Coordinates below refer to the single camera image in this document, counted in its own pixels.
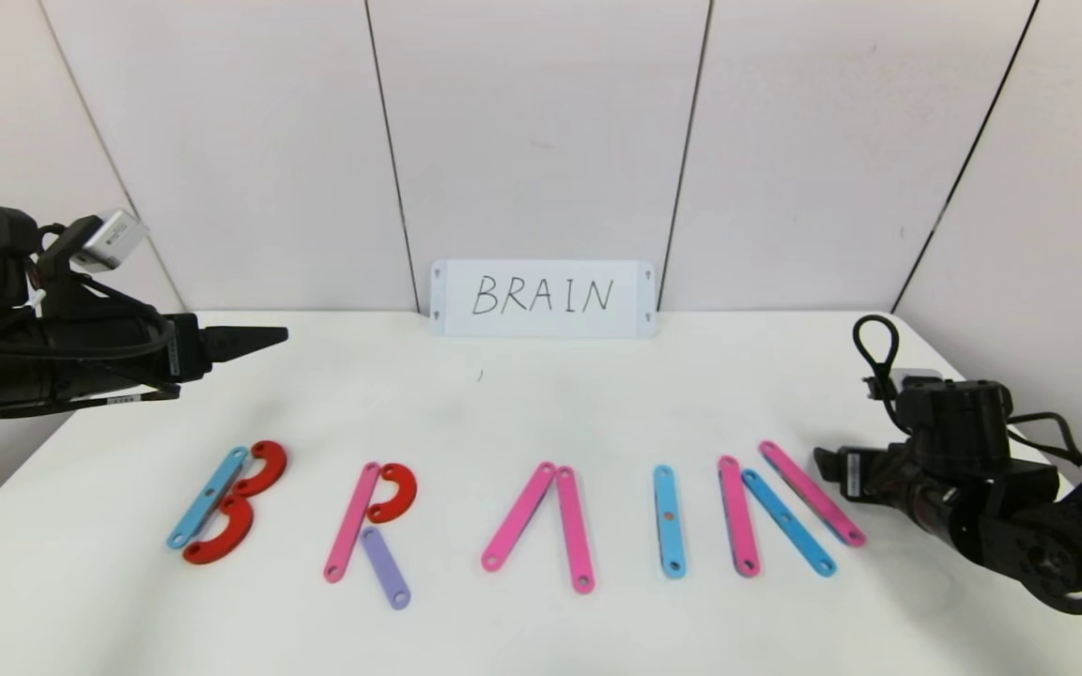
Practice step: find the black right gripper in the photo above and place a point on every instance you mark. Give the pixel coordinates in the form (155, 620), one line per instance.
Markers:
(853, 472)

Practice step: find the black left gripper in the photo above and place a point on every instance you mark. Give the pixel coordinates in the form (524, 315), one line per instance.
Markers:
(182, 348)

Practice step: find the short pink plastic bar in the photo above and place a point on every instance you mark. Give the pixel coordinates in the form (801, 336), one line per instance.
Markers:
(809, 490)

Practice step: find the short blue plastic bar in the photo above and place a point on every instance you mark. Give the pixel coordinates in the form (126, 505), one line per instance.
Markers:
(788, 521)

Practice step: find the long pink plastic bar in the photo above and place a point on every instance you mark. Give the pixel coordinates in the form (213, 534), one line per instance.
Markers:
(575, 530)
(738, 516)
(350, 521)
(517, 516)

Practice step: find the small red curved piece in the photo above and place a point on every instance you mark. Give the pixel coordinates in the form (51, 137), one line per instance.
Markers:
(402, 498)

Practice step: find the short purple plastic bar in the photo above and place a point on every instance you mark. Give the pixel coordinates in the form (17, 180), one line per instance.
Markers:
(386, 568)

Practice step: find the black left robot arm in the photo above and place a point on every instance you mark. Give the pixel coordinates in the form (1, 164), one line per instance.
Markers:
(34, 357)

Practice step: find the white BRAIN word card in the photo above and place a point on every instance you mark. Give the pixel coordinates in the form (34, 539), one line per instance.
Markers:
(541, 324)

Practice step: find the large red curved piece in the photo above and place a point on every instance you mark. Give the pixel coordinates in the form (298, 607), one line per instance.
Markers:
(239, 535)
(273, 464)

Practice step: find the long blue plastic bar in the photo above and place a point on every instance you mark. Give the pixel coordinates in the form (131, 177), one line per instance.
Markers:
(203, 507)

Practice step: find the long blue bar orange dot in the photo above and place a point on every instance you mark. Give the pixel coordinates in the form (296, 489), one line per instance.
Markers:
(669, 540)

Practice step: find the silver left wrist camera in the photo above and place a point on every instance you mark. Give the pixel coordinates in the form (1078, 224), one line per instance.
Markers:
(111, 239)

